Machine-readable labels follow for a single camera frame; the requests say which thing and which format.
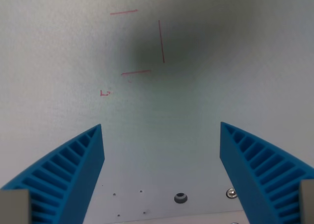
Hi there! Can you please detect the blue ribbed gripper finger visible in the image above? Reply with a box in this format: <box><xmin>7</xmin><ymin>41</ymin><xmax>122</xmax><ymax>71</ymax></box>
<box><xmin>219</xmin><ymin>122</ymin><xmax>314</xmax><ymax>224</ymax></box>
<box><xmin>0</xmin><ymin>124</ymin><xmax>105</xmax><ymax>224</ymax></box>

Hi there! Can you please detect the silver round-head screw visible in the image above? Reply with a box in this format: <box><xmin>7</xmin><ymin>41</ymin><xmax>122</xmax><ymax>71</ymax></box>
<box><xmin>225</xmin><ymin>188</ymin><xmax>238</xmax><ymax>199</ymax></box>

